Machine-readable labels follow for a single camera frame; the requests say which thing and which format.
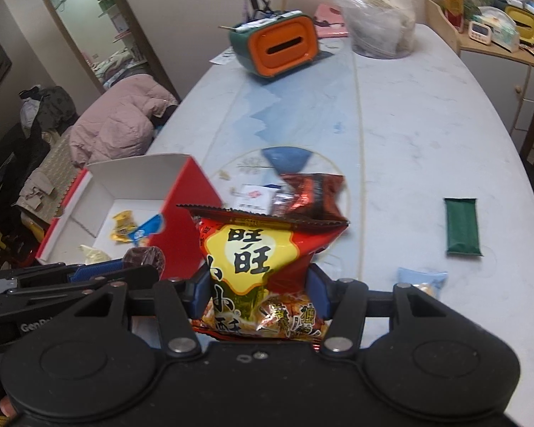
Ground cream pastry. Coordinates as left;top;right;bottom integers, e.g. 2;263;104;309
80;244;111;265

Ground yellow snack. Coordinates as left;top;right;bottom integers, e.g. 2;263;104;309
110;210;138;244

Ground red Wangwang snack bag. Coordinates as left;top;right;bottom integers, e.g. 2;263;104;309
186;204;348;343

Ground red cardboard box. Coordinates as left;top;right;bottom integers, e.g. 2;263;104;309
36;154;222;279

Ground light blue cake packet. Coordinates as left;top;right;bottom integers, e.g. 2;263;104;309
397;267;447;298

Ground blue cookie packet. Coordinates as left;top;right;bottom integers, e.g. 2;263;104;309
128;214;164;247

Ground clear plastic bag of snacks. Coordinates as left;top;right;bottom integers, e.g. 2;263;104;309
335;0;416;60

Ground person's hand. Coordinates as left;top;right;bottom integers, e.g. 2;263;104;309
0;396;17;418

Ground purple small candy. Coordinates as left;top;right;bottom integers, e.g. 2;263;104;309
122;246;166;276

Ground white small snack packet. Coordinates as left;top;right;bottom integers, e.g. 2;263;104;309
232;184;279;215

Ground dark red foil snack bag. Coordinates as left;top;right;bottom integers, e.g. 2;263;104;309
271;173;346;222

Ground green snack packet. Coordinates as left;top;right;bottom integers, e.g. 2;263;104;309
445;197;482;257

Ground pink jacket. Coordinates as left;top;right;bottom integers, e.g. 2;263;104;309
69;74;178;168

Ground orange green tissue box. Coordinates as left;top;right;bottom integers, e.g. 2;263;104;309
229;11;319;79

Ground pink notebook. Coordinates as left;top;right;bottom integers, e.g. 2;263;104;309
312;4;348;39

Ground white wooden cabinet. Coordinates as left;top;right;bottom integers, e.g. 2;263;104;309
424;0;534;138

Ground pink white kitchen timer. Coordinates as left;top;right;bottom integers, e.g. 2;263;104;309
468;20;492;45

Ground white wet wipes pack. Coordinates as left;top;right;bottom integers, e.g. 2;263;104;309
478;6;520;53

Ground orange drink bottle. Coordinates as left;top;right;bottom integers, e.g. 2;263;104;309
444;0;465;33

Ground yellow tissue box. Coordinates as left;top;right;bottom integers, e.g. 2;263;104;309
504;5;534;46

